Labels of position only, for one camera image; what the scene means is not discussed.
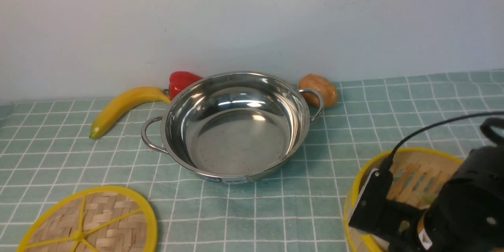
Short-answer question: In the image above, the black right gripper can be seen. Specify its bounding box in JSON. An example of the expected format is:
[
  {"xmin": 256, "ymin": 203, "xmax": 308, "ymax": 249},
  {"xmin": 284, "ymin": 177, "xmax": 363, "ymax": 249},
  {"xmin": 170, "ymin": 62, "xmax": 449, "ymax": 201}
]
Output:
[{"xmin": 348, "ymin": 199, "xmax": 434, "ymax": 252}]

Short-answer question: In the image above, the bamboo steamer basket yellow rim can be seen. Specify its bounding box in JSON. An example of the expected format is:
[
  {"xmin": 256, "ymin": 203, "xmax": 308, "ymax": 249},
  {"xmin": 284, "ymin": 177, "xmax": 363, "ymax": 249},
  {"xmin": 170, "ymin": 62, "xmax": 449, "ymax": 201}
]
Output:
[{"xmin": 343, "ymin": 148, "xmax": 463, "ymax": 252}]

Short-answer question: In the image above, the woven bamboo steamer lid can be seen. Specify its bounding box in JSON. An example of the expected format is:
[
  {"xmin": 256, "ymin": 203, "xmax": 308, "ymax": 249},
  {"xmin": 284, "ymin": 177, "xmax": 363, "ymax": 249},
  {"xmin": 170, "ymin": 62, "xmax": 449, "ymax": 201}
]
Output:
[{"xmin": 17, "ymin": 186, "xmax": 158, "ymax": 252}]

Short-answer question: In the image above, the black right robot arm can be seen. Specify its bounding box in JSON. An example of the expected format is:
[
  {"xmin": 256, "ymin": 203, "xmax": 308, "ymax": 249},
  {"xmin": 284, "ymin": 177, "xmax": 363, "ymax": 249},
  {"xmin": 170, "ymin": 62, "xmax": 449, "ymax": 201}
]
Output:
[{"xmin": 344, "ymin": 111, "xmax": 503, "ymax": 252}]

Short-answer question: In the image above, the brown potato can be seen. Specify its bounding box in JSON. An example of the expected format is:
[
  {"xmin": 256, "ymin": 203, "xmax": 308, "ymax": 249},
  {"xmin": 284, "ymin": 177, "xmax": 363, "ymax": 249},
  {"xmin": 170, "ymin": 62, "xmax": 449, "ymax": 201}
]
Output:
[{"xmin": 298, "ymin": 73, "xmax": 339, "ymax": 108}]

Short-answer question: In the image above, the red bell pepper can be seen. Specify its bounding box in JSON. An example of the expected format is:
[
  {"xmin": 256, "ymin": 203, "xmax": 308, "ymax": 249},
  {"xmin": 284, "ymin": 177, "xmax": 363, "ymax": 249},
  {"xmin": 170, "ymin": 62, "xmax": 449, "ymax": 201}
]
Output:
[{"xmin": 163, "ymin": 71, "xmax": 202, "ymax": 100}]

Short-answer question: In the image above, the yellow banana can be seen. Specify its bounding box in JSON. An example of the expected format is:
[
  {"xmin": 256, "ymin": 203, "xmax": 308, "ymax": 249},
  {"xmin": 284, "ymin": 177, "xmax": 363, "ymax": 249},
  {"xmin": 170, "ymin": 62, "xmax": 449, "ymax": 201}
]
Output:
[{"xmin": 89, "ymin": 87, "xmax": 170, "ymax": 139}]

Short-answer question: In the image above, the green checkered tablecloth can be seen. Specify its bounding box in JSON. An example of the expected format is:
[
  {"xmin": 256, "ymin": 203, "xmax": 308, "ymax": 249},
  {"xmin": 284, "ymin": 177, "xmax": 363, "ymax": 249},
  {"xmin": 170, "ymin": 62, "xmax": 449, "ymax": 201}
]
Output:
[{"xmin": 0, "ymin": 70, "xmax": 504, "ymax": 252}]

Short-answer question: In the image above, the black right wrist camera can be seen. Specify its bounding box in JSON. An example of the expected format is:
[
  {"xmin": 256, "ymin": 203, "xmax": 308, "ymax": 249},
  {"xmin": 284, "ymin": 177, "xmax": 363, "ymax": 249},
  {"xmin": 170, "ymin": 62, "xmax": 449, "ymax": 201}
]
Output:
[{"xmin": 349, "ymin": 169, "xmax": 393, "ymax": 227}]

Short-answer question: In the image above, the black right camera cable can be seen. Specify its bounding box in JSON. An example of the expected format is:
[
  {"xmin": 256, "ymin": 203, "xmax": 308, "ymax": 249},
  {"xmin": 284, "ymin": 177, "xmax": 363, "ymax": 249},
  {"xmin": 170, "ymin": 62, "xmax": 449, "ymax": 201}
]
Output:
[{"xmin": 377, "ymin": 111, "xmax": 504, "ymax": 174}]

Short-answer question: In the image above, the stainless steel two-handled pot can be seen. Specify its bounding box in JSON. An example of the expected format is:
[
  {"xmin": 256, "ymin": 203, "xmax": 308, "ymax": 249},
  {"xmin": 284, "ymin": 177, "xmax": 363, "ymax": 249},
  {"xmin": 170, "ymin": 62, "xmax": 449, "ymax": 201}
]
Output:
[{"xmin": 141, "ymin": 71, "xmax": 324, "ymax": 184}]

